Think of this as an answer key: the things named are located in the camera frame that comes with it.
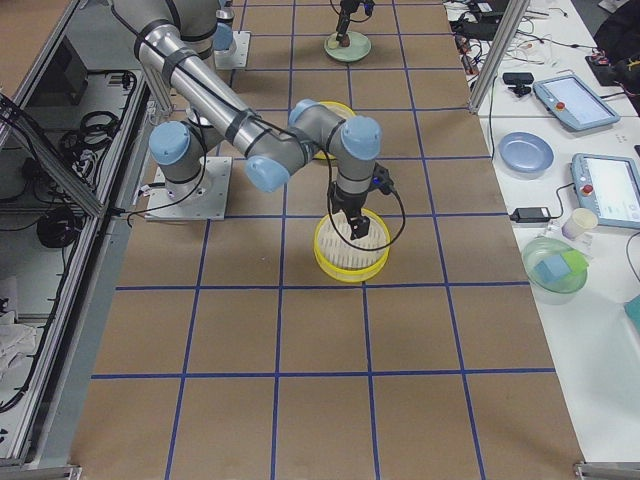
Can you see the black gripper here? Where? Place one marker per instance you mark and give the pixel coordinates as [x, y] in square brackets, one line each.
[348, 204]

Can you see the yellow steamer basket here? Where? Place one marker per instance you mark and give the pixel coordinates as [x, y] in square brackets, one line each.
[357, 261]
[343, 111]

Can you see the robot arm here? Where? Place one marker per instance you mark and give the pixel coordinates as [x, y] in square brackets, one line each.
[172, 37]
[345, 11]

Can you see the light green plate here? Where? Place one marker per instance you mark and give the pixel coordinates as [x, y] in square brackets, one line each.
[359, 47]

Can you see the blue plate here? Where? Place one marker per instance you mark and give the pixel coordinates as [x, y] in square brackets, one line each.
[525, 155]

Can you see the black power adapter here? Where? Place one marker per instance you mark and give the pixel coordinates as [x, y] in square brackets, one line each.
[531, 215]

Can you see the clear bowl with sponges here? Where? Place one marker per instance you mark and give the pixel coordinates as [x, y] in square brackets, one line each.
[556, 271]

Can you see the black webcam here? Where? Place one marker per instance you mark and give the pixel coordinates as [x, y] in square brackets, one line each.
[518, 83]

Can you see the white paper cup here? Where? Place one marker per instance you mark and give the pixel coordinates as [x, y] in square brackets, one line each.
[579, 222]

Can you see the teach pendant far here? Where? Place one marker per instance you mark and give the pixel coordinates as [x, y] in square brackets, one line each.
[573, 103]

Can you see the teach pendant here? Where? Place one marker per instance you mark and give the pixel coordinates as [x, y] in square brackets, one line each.
[609, 187]
[573, 103]

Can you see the teach pendant near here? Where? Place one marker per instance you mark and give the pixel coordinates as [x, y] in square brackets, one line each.
[609, 187]

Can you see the white crumpled cloth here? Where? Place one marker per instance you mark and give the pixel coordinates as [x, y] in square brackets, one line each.
[17, 340]

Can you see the aluminium frame post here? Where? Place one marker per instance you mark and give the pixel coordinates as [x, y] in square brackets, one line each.
[505, 33]

